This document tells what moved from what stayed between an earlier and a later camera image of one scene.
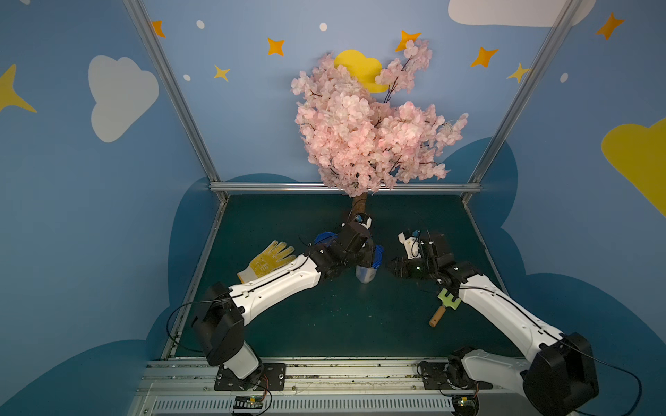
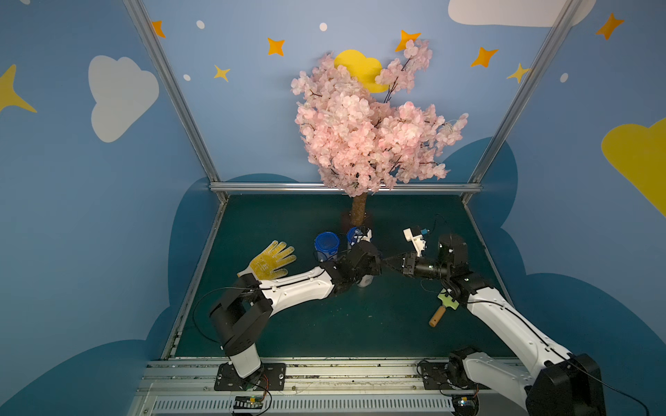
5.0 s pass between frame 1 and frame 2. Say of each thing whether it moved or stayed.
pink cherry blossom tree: stayed
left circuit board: stayed
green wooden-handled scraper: stayed
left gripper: moved
